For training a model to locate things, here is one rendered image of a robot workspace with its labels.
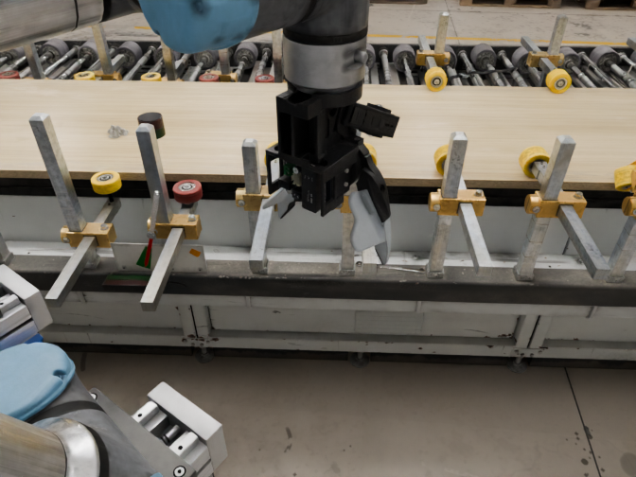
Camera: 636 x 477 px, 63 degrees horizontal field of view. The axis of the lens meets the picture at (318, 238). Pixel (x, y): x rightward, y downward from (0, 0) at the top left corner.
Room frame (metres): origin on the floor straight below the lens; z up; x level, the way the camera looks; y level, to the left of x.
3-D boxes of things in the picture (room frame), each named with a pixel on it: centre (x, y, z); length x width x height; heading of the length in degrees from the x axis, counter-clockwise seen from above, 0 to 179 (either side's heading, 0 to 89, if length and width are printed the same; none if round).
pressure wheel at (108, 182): (1.30, 0.62, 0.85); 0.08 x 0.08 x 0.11
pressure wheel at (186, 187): (1.25, 0.37, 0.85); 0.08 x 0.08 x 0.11
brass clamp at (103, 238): (1.15, 0.64, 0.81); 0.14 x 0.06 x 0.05; 88
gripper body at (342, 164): (0.47, 0.00, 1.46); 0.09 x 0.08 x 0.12; 144
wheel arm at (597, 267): (1.09, -0.62, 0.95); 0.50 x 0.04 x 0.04; 178
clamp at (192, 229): (1.15, 0.39, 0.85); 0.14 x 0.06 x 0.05; 88
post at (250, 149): (1.14, 0.17, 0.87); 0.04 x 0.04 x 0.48; 88
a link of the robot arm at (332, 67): (0.47, -0.01, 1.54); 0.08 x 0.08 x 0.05
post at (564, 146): (1.11, -0.58, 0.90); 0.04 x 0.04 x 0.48; 88
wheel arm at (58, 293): (1.10, 0.63, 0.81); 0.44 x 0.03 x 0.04; 178
